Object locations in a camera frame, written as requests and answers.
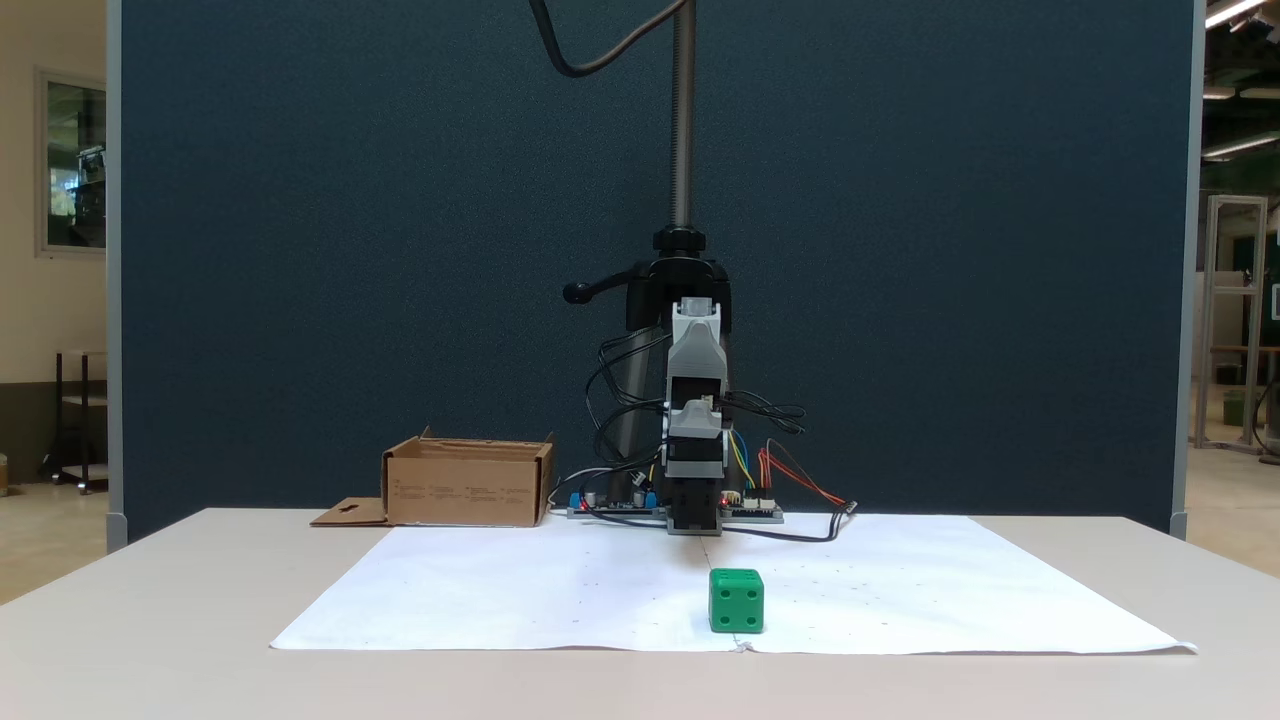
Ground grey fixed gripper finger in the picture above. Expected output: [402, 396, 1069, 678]
[666, 398, 724, 443]

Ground green die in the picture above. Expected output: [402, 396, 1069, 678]
[709, 568, 766, 635]

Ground circuit board with white connectors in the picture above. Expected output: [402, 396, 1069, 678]
[722, 490, 785, 524]

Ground circuit board with blue capacitors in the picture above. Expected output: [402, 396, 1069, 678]
[567, 488, 667, 521]

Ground white paper sheet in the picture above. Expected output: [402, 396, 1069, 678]
[270, 515, 1198, 658]

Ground brown cardboard box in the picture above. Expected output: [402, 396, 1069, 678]
[310, 427, 556, 529]

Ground black tripod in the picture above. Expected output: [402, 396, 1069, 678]
[563, 0, 736, 501]

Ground dark blue partition panel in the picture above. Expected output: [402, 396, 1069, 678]
[105, 0, 1206, 551]

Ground black shelf cart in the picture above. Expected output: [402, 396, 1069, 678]
[40, 350, 109, 496]

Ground yellow and blue wires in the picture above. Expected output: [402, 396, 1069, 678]
[728, 428, 758, 491]

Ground orange and red wires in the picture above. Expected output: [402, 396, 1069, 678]
[758, 440, 849, 508]

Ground grey cable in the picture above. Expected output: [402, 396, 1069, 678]
[548, 464, 643, 511]

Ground black cable on table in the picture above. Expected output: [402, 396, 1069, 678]
[720, 500, 859, 544]

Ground thick black hanging cable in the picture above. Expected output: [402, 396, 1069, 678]
[528, 0, 693, 79]

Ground aluminium frame stand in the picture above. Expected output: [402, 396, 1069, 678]
[1192, 195, 1271, 453]

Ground framed wall window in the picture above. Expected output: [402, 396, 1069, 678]
[35, 68, 107, 259]

